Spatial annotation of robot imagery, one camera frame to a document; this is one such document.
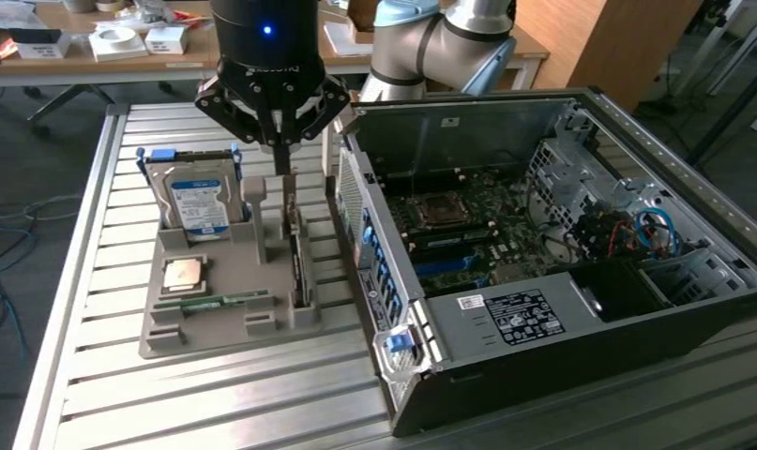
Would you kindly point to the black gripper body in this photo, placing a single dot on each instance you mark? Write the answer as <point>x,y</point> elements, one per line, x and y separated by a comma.
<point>268,51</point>

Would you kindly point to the graphics card with metal bracket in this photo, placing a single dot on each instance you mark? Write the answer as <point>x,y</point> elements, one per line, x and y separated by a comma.
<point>299,262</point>

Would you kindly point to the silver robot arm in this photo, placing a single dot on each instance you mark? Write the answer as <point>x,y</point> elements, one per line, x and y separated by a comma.
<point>403,56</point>

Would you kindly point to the white paper sheet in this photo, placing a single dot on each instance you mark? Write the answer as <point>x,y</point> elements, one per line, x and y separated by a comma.
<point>346,42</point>

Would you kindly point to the small white labelled box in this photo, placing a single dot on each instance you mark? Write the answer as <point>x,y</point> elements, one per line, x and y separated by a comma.
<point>164,42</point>

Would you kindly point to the brown cardboard box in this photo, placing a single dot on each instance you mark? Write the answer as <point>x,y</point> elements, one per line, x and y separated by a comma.
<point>360,14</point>

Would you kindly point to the hard disk with blue carrier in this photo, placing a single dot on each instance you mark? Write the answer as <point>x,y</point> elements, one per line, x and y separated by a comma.
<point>196,201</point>

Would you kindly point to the clear plastic bag pile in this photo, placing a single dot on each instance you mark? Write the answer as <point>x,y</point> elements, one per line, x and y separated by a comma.
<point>159,14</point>

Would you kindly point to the wooden desk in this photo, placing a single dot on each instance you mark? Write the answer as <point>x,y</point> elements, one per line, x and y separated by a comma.
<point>71,65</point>

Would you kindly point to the beige tape roll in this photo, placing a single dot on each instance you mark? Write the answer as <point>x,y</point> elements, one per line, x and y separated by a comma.
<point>109,4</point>

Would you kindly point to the metal CPU socket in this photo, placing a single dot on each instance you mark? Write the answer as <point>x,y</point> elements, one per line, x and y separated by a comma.
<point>442,211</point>

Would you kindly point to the grey cup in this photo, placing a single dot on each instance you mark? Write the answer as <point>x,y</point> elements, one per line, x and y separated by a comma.
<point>79,4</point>

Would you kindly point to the white box with black lid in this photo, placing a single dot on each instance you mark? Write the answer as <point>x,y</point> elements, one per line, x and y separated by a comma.
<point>40,49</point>

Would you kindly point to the labelled RAM stick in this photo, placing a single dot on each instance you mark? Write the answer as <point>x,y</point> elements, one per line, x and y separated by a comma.
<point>453,238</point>

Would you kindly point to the copper topped CPU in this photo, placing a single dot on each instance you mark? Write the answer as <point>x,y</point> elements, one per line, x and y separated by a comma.
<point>184,274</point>

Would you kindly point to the grey parts rack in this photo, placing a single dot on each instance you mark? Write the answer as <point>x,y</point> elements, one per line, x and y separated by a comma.
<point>240,290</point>

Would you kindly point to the red packet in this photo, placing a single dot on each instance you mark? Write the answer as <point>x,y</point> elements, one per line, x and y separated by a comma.
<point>5,49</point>

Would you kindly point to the blue expansion slot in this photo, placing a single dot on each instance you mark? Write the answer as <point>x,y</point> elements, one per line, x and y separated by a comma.
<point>443,268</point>

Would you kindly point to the green bare RAM stick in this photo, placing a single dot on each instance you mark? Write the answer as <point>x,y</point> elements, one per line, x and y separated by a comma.
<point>208,300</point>

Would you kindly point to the green motherboard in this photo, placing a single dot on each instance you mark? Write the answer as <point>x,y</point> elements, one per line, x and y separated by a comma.
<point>509,244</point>

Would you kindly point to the silver power supply unit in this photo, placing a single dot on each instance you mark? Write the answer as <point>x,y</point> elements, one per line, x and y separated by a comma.
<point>465,323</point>

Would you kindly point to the blue case latch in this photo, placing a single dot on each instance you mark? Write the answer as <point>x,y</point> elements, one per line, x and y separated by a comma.
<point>398,341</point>

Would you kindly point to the wooden cabinet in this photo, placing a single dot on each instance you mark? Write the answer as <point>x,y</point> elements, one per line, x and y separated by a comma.
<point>634,47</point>

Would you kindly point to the grey metal disk bay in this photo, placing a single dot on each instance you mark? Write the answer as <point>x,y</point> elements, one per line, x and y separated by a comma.
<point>690,276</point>

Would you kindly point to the black open PC case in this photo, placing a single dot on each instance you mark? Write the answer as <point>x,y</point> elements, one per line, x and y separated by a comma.
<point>603,375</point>

